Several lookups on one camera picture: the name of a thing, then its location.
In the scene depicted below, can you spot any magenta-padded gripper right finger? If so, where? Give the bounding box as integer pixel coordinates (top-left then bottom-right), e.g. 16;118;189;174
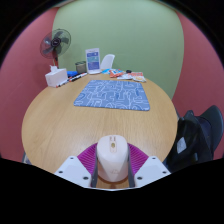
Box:
126;142;172;189

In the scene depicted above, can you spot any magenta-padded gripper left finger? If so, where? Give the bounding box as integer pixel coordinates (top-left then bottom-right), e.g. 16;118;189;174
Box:
54;142;100;188

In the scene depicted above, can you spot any pale pink computer mouse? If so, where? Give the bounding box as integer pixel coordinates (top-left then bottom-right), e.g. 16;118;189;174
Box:
95;134;130;183

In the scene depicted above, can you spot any grey-blue patterned mouse pad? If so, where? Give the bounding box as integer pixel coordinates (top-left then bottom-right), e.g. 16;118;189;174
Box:
73;79;151;112

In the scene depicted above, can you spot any black backpack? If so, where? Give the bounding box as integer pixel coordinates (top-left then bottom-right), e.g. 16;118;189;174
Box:
164;110;214;173

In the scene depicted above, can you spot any black office chair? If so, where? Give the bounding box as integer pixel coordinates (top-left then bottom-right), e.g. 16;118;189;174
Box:
163;105;224;173

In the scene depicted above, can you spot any white marker red cap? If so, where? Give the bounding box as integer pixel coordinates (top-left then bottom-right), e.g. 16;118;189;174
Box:
55;79;71;89

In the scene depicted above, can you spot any white marker black cap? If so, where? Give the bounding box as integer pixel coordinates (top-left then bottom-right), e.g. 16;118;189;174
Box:
68;72;89;83

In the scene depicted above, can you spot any white tissue box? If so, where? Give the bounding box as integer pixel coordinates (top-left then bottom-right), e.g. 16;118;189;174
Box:
44;65;69;88

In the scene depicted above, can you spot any orange snack packet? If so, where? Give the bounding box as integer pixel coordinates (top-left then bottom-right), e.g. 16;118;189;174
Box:
130;71;147;83

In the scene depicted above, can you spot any white flat packet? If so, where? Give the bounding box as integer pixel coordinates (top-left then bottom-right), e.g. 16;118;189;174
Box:
119;73;135;81

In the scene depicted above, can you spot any dark glass cup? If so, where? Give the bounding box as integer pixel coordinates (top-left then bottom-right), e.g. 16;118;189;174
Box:
74;60;88;75

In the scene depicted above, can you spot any red snack packet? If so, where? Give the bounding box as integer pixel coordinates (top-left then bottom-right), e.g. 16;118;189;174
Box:
109;68;125;79

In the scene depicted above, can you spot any blue and white packet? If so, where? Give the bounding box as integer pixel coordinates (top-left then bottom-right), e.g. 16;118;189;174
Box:
101;68;116;75

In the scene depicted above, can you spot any white plastic chair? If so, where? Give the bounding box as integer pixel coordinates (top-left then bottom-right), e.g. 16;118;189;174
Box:
99;53;116;71

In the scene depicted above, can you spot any black standing fan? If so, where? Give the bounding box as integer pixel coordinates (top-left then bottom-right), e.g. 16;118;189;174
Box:
40;28;72;70

